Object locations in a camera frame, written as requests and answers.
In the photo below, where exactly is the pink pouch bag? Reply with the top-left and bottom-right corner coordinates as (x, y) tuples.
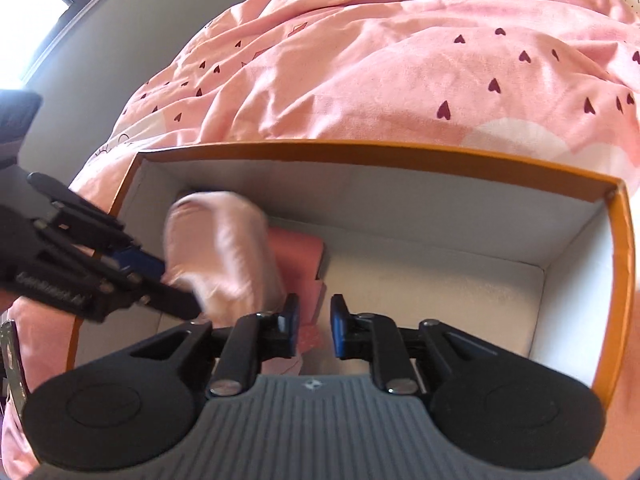
(163, 192), (286, 327)

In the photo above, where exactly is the orange cardboard box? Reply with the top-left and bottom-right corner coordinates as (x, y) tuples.
(73, 141), (634, 403)

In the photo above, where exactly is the pink patterned duvet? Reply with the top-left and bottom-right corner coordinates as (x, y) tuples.
(1, 0), (639, 479)

